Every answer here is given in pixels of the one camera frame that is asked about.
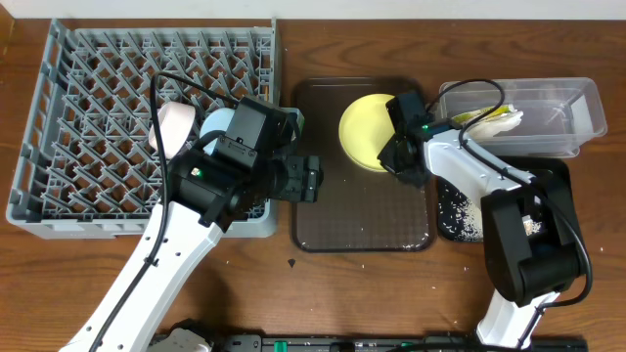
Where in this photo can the grey plastic dish rack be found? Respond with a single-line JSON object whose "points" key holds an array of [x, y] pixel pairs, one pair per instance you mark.
{"points": [[86, 169]]}

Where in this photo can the white napkin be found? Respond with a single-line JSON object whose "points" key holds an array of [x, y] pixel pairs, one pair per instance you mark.
{"points": [[490, 126]]}

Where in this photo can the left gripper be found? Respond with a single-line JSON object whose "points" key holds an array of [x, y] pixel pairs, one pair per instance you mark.
{"points": [[312, 178]]}

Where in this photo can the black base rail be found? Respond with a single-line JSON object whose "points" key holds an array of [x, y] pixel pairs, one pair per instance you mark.
{"points": [[191, 335]]}

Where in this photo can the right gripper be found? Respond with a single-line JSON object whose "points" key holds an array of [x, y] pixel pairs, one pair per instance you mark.
{"points": [[416, 178]]}

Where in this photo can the black rectangular tray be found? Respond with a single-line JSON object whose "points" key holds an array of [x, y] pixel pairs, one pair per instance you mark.
{"points": [[554, 182]]}

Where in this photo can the yellow round plate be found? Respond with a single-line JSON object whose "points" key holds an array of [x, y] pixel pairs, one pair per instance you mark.
{"points": [[364, 129]]}

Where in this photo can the dark brown serving tray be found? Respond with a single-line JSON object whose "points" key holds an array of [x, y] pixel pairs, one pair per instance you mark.
{"points": [[356, 210]]}

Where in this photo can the light blue bowl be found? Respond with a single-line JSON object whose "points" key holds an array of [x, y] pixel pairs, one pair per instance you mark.
{"points": [[218, 120]]}

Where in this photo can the clear plastic bin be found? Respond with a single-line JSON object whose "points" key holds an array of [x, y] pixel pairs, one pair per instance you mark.
{"points": [[559, 116]]}

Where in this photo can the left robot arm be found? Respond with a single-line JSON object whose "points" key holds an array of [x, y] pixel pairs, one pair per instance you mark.
{"points": [[204, 190]]}

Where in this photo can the pink white bowl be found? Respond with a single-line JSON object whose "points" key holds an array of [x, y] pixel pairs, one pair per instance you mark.
{"points": [[175, 121]]}

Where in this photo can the pile of white rice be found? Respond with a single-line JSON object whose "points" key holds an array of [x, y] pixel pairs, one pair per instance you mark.
{"points": [[458, 218]]}

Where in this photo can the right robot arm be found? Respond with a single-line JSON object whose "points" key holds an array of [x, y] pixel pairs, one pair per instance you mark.
{"points": [[534, 253]]}

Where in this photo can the green orange snack wrapper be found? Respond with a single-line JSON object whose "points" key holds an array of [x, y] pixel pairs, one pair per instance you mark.
{"points": [[466, 117]]}

